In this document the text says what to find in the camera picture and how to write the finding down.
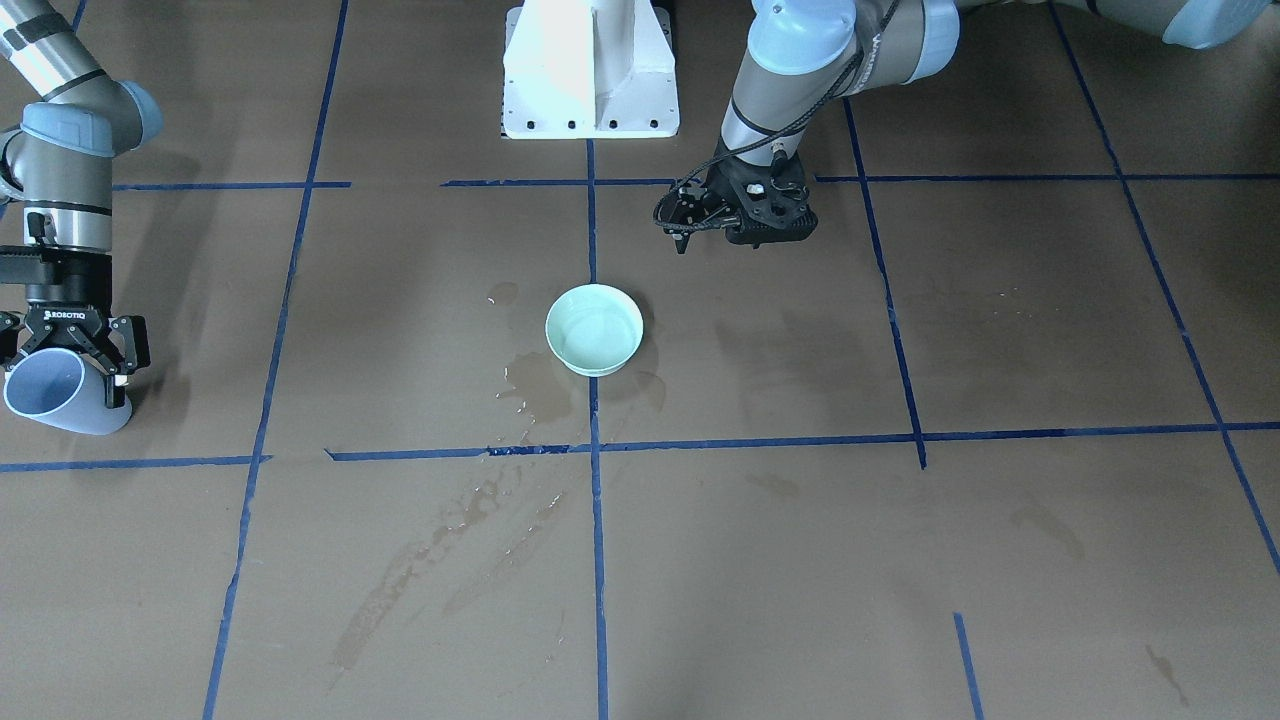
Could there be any mint green bowl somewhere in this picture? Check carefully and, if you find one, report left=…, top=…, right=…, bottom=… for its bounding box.
left=545, top=283, right=644, bottom=378

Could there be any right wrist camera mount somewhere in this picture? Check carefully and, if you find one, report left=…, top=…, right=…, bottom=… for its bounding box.
left=1, top=211, right=113, bottom=286

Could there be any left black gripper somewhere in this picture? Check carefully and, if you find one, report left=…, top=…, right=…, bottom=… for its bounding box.
left=654, top=155, right=818, bottom=254

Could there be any blue grey plastic cup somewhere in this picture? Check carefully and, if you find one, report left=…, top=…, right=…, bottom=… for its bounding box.
left=3, top=348, right=133, bottom=436

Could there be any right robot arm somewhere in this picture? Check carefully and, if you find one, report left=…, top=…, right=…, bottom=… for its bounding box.
left=1, top=1, right=163, bottom=410

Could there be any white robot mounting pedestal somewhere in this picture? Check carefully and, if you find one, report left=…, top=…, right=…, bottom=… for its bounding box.
left=500, top=1, right=681, bottom=140

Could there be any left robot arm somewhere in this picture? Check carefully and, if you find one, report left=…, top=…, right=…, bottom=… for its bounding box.
left=653, top=1, right=977, bottom=252

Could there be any brown paper table cover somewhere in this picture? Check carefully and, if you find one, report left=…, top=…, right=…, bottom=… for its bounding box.
left=3, top=1, right=1279, bottom=719

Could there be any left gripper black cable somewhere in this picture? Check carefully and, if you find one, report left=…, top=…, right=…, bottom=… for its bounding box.
left=716, top=0, right=901, bottom=170

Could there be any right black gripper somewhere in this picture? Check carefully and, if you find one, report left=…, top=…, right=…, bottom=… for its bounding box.
left=0, top=282, right=151, bottom=409

